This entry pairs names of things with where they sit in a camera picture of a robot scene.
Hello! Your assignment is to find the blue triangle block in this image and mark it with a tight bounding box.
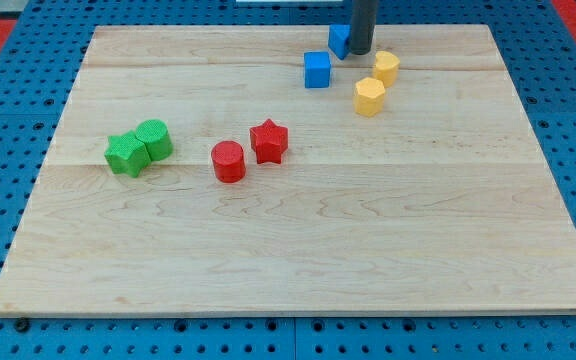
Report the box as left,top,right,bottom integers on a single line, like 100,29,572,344
328,24,350,60

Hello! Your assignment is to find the blue cube block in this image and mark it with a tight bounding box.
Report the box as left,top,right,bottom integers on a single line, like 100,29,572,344
304,51,331,88

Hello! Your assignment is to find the red star block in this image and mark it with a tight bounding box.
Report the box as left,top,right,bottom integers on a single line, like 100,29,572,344
249,119,288,164

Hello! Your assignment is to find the red cylinder block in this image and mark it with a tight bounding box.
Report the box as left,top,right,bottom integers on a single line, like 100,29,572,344
211,140,246,183

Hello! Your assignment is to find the yellow hexagon block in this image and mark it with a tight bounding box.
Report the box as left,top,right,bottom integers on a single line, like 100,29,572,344
353,77,386,117

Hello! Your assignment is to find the green cylinder block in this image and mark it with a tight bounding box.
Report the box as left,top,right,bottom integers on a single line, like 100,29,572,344
135,119,173,161

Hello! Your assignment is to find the yellow heart block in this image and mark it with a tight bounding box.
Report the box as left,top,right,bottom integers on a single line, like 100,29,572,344
372,50,400,88

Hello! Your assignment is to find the light wooden board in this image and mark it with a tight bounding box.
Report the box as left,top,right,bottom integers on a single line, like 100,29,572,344
0,25,576,318

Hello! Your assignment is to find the green star block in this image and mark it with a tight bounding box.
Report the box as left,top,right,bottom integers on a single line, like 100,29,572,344
104,131,152,178

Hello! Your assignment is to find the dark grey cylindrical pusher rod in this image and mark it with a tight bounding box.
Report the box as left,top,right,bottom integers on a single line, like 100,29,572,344
349,0,379,55

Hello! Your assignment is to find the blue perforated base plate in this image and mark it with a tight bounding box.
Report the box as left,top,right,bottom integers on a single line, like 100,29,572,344
0,0,576,359

